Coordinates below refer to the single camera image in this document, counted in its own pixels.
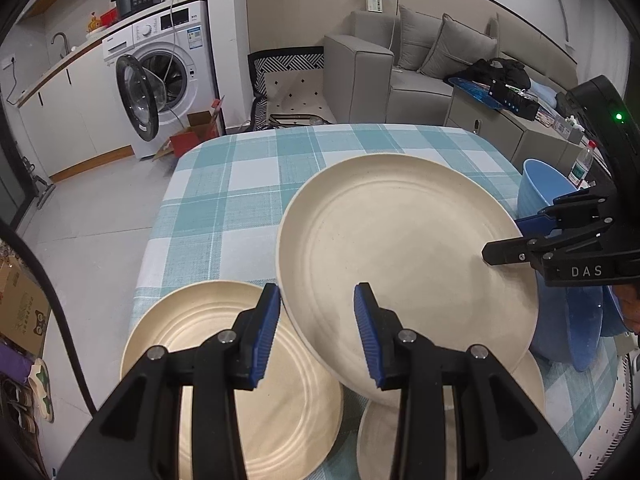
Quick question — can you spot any black white patterned pet bed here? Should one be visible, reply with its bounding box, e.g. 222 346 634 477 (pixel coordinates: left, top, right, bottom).
247 46 338 133

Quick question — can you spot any person's right hand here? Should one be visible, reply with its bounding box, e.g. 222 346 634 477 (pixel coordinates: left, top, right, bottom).
612 280 640 336

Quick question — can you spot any black cable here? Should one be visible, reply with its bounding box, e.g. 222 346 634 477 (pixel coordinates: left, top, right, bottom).
0 220 98 416

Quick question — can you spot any grey bedside cabinet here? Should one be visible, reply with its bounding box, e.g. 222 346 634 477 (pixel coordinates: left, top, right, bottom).
444 85 586 171

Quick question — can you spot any clear water bottle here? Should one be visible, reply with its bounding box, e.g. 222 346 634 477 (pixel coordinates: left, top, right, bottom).
567 140 598 188

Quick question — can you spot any clothes hanger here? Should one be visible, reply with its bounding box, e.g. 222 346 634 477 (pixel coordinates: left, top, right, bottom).
270 114 326 126

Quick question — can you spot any blue bowl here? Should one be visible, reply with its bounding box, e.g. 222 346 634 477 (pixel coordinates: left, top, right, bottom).
530 270 606 373
600 285 628 338
516 158 581 221

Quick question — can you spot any brown cardboard box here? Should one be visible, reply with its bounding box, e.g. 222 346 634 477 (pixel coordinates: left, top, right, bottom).
0 255 53 356

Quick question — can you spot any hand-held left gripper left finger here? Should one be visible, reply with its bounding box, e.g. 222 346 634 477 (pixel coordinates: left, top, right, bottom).
59 283 282 480

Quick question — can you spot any grey sofa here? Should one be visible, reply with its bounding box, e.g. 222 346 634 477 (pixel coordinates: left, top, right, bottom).
324 10 501 126

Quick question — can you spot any black box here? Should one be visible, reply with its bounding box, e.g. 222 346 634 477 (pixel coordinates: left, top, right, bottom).
489 80 541 121

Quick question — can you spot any white washing machine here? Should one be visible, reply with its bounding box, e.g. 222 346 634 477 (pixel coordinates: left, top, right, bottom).
102 0 221 161

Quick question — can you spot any green slipper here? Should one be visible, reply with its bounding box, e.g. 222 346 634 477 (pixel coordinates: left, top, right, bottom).
27 360 56 423

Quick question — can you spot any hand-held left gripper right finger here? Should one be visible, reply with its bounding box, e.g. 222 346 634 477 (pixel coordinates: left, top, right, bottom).
353 283 583 480

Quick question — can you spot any blue tray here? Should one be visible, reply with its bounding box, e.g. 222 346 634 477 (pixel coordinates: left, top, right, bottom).
447 76 503 110

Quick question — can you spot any red cardboard box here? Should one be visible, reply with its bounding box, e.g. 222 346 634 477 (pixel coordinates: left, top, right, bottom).
152 110 221 161

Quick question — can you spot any black jacket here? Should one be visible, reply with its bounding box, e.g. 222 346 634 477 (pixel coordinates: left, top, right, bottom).
457 58 532 92

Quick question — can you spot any white kitchen cabinet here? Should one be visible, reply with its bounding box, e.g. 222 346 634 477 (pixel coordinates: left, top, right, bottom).
15 35 136 181

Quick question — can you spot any teal checkered tablecloth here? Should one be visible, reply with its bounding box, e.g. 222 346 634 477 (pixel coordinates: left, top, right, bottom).
132 122 640 480

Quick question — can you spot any white dotted floor mat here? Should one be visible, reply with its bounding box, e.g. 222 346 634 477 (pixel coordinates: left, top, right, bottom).
565 340 640 480

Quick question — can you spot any grey cushion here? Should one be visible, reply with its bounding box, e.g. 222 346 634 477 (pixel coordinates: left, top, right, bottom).
417 14 496 80
397 5 446 71

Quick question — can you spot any cream plate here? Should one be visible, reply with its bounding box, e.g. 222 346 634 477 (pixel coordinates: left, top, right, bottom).
276 154 541 407
120 281 345 480
357 347 546 480

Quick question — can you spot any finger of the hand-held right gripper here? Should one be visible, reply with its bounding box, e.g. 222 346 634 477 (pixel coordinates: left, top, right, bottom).
515 182 621 239
482 222 617 272

